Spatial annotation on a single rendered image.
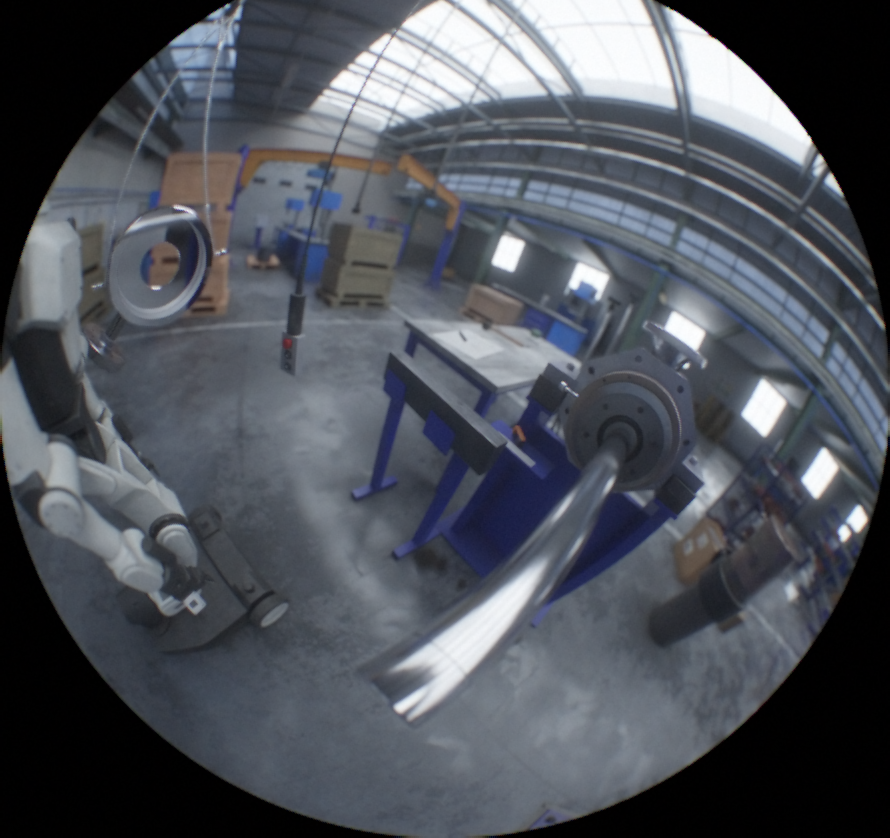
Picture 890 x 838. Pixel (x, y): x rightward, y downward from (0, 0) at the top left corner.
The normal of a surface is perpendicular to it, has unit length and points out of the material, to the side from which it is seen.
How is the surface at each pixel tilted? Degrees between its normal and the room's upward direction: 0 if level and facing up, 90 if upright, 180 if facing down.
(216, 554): 0
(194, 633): 0
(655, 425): 90
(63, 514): 90
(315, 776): 0
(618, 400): 90
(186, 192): 90
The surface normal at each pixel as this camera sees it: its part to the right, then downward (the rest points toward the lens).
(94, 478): 0.83, 0.48
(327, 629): 0.32, -0.82
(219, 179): 0.63, 0.56
